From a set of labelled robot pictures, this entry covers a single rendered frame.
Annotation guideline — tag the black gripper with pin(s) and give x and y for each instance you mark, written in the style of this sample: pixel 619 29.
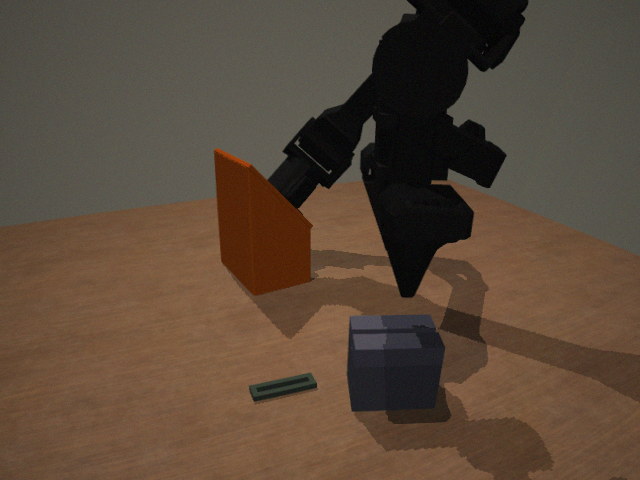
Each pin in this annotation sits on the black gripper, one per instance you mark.
pixel 415 217

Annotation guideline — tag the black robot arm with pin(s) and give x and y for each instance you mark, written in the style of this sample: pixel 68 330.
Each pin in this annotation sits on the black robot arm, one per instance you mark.
pixel 419 69

